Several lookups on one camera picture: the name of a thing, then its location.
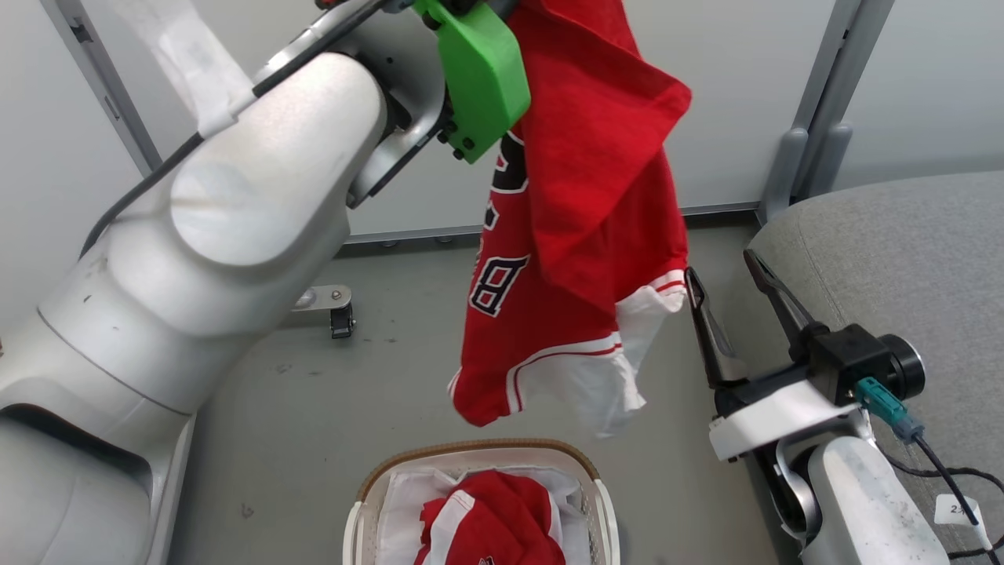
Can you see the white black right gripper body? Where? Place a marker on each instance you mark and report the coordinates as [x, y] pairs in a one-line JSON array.
[[773, 412]]

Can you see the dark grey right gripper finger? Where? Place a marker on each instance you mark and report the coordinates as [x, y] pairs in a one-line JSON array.
[[780, 302], [708, 329]]

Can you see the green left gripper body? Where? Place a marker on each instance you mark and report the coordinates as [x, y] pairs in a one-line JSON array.
[[482, 78]]

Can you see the red white basketball jersey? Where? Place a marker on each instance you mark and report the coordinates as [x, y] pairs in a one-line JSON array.
[[580, 235]]

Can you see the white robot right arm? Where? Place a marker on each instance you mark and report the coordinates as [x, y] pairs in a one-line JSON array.
[[863, 502]]

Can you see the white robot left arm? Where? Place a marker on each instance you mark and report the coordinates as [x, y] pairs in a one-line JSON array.
[[196, 259]]

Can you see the white woven laundry basket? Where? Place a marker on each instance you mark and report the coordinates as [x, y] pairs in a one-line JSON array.
[[604, 510]]

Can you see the white basket liner cloth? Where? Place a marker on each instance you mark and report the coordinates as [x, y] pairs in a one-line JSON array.
[[400, 510]]

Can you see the grey fabric sofa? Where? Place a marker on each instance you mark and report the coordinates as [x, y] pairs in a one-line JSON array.
[[902, 259]]

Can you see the red white garment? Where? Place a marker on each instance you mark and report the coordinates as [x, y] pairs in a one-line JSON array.
[[498, 522]]

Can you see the white tape wrap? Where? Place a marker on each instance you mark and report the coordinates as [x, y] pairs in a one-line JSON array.
[[188, 55]]

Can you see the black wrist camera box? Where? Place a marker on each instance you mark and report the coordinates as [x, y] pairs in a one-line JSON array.
[[859, 361]]

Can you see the grey thick partition corner post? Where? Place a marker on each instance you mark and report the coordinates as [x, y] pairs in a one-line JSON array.
[[820, 118]]

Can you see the grey slim partition post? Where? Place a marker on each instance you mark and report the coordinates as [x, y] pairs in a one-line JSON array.
[[102, 86]]

